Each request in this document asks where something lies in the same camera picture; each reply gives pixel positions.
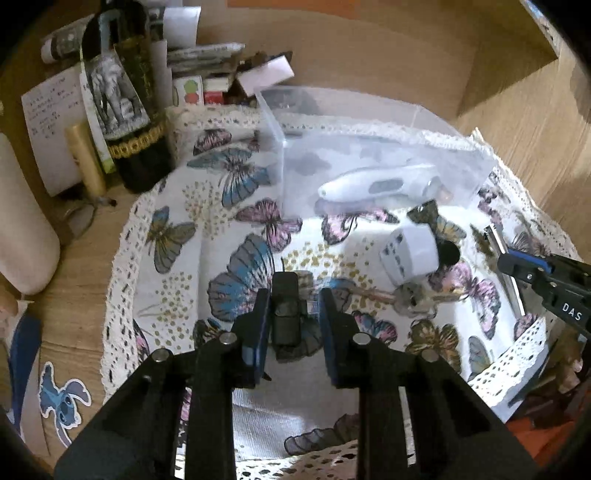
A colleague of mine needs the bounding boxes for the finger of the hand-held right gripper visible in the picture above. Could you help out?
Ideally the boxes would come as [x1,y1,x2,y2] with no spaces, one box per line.
[497,249,557,283]

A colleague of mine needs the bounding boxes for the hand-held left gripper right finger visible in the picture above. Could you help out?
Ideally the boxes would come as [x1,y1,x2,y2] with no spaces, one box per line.
[318,288,540,480]

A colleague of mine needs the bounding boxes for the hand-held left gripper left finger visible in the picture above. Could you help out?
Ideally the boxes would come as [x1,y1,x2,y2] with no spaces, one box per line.
[54,289,271,480]

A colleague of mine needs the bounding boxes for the metal tweezers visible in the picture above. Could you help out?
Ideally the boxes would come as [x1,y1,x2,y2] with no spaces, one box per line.
[484,225,528,319]

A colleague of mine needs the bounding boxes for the small black rectangular block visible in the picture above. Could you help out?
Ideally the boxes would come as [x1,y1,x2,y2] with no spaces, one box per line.
[271,272,307,361]

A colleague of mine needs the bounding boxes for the clear plastic box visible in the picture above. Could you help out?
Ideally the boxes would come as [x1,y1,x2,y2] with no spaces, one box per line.
[255,85,498,219]

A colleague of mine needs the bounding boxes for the bunch of keys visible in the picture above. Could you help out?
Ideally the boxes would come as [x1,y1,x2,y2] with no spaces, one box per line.
[351,281,462,320]

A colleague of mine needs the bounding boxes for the butterfly printed cloth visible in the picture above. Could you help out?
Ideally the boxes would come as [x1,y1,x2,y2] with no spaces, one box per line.
[102,105,583,480]

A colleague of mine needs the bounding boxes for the white power adapter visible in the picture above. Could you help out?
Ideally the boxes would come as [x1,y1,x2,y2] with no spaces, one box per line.
[379,225,461,285]

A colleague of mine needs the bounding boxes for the white handheld thermometer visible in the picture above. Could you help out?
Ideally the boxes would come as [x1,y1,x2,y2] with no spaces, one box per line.
[318,163,445,202]

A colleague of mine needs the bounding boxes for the blue cartoon sticker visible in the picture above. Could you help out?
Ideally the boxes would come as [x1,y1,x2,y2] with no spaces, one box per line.
[38,362,94,448]

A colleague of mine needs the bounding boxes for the eyeglasses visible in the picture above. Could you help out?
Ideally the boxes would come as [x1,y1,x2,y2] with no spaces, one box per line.
[62,196,117,238]

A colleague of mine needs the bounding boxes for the beige tube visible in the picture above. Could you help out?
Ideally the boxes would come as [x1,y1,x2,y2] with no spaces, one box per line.
[64,124,108,198]

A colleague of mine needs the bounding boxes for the small box with red-green print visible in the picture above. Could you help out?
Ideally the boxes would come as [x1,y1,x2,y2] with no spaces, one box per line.
[172,76,205,108]

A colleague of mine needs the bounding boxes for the small white box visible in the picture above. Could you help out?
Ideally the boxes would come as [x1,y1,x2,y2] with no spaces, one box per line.
[236,56,295,97]

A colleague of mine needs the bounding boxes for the white cylinder roll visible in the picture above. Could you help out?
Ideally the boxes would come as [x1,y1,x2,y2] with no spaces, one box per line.
[0,133,62,297]

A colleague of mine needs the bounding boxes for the dark bottle with elephant label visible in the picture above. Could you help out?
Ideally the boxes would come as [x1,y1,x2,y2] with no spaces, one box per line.
[79,0,175,195]

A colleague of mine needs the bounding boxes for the handwritten paper note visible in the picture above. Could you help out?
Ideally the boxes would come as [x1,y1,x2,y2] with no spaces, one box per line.
[20,68,93,198]

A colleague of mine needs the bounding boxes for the grey printed tube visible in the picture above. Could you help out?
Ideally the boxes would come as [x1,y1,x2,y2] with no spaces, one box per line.
[41,21,95,64]

